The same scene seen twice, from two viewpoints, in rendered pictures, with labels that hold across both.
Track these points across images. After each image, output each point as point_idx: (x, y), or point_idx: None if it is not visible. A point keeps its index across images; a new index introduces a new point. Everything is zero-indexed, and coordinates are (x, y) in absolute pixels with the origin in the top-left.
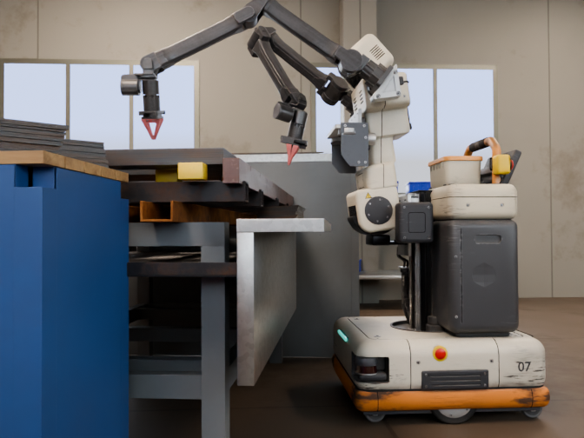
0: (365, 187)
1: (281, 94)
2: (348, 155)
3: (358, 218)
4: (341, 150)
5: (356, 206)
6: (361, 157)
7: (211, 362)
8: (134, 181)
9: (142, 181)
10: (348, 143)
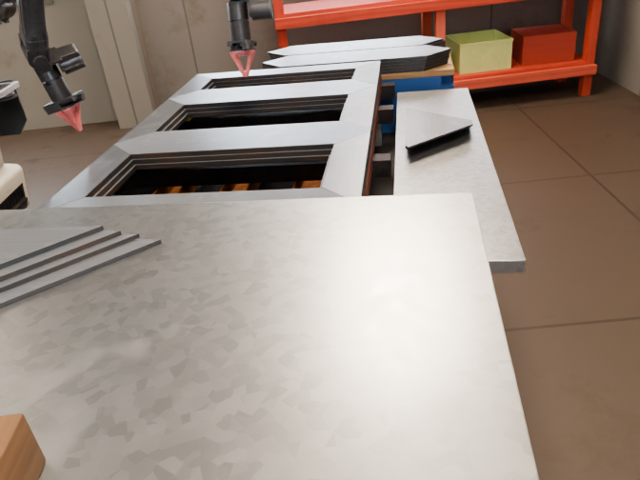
0: (0, 164)
1: (47, 31)
2: (18, 120)
3: (28, 194)
4: (24, 114)
5: (25, 181)
6: (4, 125)
7: None
8: (268, 111)
9: (260, 112)
10: (12, 107)
